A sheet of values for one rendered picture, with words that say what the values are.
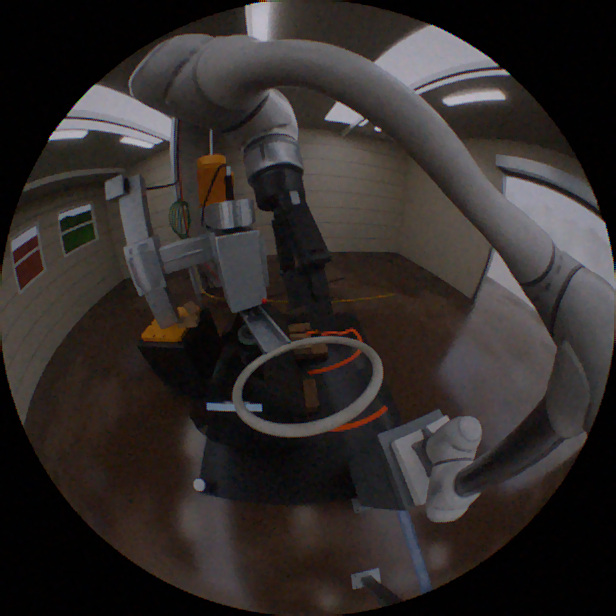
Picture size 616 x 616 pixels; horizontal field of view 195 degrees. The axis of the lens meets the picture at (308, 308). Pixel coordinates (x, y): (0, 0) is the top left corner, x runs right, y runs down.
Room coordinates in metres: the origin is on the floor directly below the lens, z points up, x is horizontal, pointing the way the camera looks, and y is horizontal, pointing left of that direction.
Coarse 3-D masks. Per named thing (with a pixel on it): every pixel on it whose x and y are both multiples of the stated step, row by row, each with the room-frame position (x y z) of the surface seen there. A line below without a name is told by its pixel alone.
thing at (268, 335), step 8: (240, 312) 0.79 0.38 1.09; (264, 312) 0.78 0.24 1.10; (248, 320) 0.77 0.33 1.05; (256, 320) 0.77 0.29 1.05; (264, 320) 0.77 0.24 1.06; (272, 320) 0.71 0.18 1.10; (248, 328) 0.68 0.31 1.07; (256, 328) 0.70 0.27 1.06; (264, 328) 0.70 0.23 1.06; (272, 328) 0.69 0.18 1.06; (256, 336) 0.58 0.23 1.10; (264, 336) 0.63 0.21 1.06; (272, 336) 0.63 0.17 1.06; (280, 336) 0.61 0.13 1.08; (264, 344) 0.58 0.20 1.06; (272, 344) 0.58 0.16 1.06; (280, 344) 0.58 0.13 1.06; (288, 344) 0.55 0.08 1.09; (264, 352) 0.49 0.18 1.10
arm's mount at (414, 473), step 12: (444, 420) 0.21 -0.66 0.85; (420, 432) 0.18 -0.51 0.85; (432, 432) 0.17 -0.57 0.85; (396, 444) 0.16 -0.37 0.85; (408, 444) 0.14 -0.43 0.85; (396, 456) 0.11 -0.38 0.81; (408, 456) 0.09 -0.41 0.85; (408, 468) 0.04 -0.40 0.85; (420, 468) 0.02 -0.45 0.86; (408, 480) -0.02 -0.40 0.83; (420, 480) -0.03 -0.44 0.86; (420, 492) -0.09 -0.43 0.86; (420, 504) -0.14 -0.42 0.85
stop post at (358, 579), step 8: (376, 568) -0.82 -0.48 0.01; (352, 576) -0.85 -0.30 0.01; (360, 576) -0.87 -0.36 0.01; (368, 576) -0.88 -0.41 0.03; (376, 576) -0.92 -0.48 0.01; (352, 584) -0.96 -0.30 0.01; (360, 584) -0.98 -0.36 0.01; (368, 584) -0.88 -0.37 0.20; (376, 584) -0.88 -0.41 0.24; (376, 592) -0.88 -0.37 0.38; (384, 592) -0.88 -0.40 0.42; (392, 592) -0.88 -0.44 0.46; (384, 600) -0.88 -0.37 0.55; (392, 600) -0.88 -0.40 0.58; (400, 600) -0.88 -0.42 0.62
